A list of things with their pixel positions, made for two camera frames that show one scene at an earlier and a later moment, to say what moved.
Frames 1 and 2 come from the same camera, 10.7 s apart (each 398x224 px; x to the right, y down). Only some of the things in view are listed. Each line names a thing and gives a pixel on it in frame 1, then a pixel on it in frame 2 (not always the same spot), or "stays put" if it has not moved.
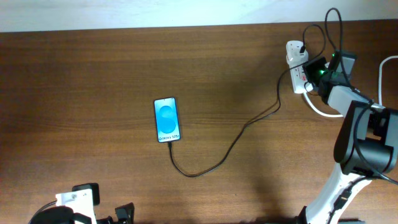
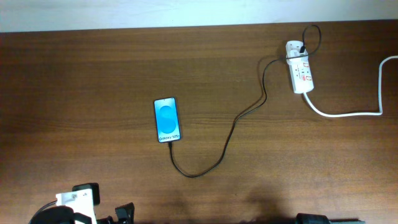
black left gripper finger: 125,213 stays put
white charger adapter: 295,58 stays put
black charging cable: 267,114 → 257,107
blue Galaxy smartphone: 166,120 stays put
